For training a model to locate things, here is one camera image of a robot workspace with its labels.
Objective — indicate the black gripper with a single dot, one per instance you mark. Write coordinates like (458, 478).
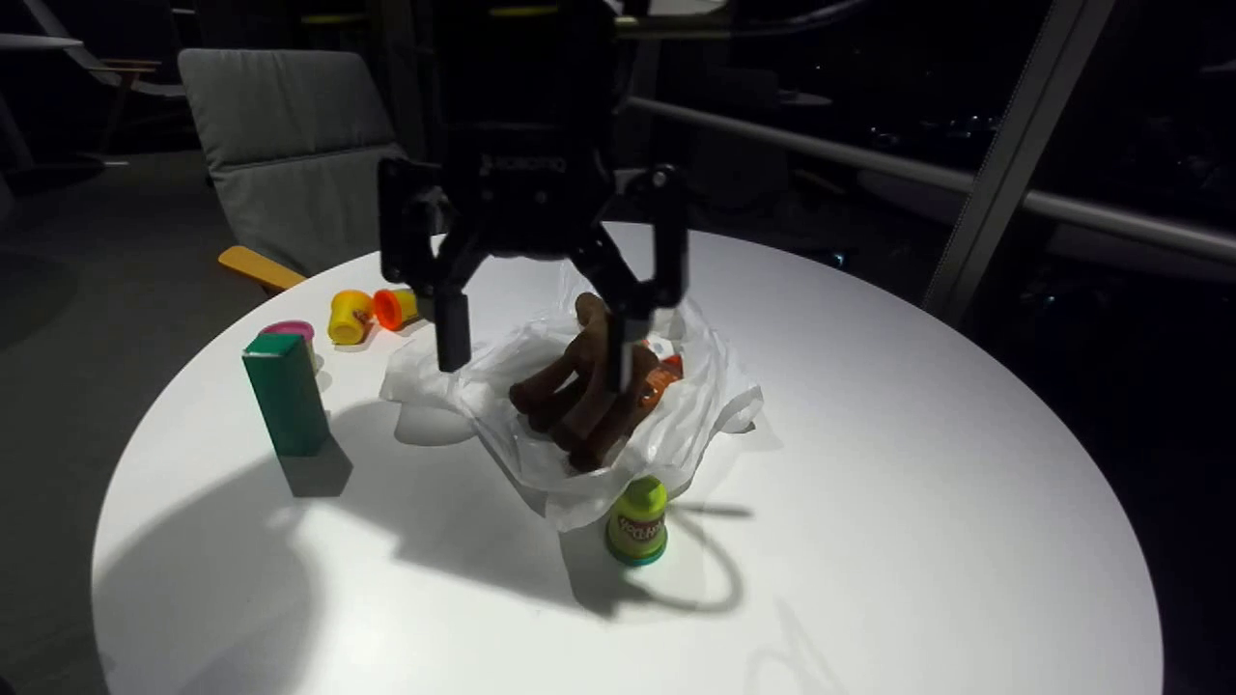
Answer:
(522, 129)

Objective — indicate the brown plush moose toy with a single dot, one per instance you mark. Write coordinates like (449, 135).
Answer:
(583, 409)

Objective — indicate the lime green small bottle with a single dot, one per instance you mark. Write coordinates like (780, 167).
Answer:
(639, 526)

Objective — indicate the white plastic bag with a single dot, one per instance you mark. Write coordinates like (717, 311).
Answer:
(696, 427)

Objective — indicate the play dough tub pink lid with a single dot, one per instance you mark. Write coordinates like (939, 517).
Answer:
(292, 329)

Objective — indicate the grey chair with wooden armrests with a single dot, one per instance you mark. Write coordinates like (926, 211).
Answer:
(294, 141)

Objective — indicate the green cardboard box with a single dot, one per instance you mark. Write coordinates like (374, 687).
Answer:
(287, 400)

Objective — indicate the dark background chair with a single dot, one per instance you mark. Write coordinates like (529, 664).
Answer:
(91, 59)

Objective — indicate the metal window railing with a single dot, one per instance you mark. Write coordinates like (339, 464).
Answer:
(1122, 220)

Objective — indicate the metal window post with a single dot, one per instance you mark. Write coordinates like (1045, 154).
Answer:
(1018, 141)

